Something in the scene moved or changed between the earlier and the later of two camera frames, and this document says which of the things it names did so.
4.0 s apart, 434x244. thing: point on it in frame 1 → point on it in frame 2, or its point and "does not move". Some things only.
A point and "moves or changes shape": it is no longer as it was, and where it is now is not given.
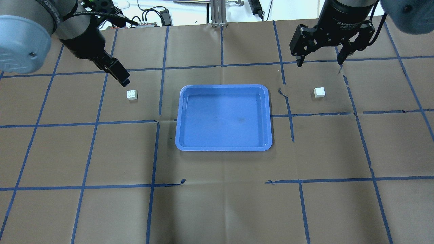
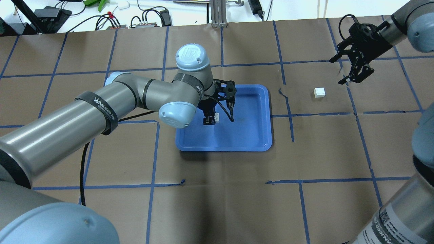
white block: [319, 92] does not move
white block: [132, 95] moves or changes shape
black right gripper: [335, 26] → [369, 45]
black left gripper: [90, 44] → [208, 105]
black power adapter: [256, 7] does not move
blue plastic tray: [223, 118] does not move
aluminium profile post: [218, 11] does not move
